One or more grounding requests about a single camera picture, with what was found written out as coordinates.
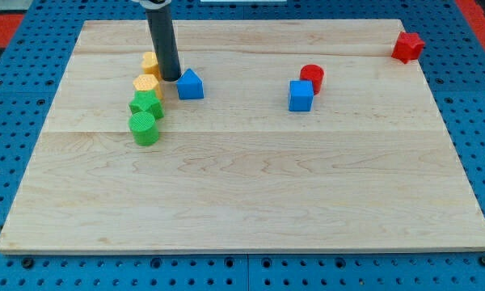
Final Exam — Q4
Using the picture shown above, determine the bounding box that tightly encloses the yellow heart block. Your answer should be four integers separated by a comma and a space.
141, 52, 162, 80

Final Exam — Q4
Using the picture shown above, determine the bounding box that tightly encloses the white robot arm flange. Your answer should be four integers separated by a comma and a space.
132, 0, 171, 10

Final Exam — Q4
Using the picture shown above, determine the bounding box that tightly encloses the yellow hexagon block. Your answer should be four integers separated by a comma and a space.
133, 74, 163, 100

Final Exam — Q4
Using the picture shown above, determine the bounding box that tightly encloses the light wooden board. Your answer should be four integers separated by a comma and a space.
0, 19, 485, 255

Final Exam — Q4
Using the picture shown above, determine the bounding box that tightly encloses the blue cube block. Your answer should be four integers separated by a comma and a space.
288, 80, 314, 112

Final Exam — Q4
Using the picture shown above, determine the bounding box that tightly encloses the blue triangle block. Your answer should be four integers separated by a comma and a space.
176, 69, 205, 100

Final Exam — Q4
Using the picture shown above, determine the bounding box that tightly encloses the green cylinder block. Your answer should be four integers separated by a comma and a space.
129, 112, 159, 146

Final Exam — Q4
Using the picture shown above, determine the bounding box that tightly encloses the red cylinder block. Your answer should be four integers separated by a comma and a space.
300, 64, 325, 95

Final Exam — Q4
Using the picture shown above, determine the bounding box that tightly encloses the green star block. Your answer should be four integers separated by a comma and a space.
129, 90, 164, 120

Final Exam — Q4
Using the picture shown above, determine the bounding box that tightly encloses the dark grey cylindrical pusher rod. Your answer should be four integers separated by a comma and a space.
145, 4, 181, 82

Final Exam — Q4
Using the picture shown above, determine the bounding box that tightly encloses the red star block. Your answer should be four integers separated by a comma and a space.
391, 32, 425, 64

